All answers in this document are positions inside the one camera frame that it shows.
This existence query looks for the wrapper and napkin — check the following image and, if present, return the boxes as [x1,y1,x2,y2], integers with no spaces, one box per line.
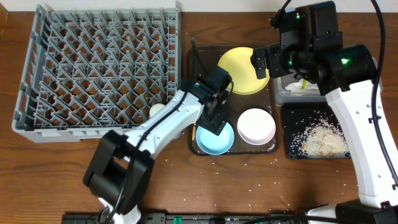
[285,79,319,92]

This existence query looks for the light blue bowl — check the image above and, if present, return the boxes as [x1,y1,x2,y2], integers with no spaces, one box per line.
[195,123,234,156]

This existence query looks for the white pink bowl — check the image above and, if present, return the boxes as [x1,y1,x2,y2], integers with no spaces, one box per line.
[237,108,276,146]

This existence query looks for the white paper cup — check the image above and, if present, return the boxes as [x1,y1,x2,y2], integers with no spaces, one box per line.
[149,103,165,118]

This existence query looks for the rice and food scraps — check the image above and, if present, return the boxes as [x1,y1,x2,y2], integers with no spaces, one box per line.
[288,117,351,159]

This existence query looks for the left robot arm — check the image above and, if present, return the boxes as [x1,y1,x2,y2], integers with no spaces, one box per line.
[83,67,233,223]

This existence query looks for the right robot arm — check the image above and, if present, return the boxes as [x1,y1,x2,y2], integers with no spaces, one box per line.
[251,1,397,223]

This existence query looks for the black waste tray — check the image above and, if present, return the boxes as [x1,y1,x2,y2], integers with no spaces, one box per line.
[281,103,341,159]

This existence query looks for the grey dishwasher rack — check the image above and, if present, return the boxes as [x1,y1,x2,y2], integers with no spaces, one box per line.
[12,6,182,142]

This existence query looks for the dark brown serving tray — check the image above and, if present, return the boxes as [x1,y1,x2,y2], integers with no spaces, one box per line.
[195,45,280,156]

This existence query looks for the left wooden chopstick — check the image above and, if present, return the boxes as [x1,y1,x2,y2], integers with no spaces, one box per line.
[192,122,197,141]

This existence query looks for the yellow plate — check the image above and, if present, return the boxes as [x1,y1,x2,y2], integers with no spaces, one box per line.
[218,47,270,95]

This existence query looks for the clear plastic bin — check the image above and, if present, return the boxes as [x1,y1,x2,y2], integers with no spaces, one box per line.
[272,74,326,106]

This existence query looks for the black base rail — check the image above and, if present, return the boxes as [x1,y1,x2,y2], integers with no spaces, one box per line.
[61,211,374,224]

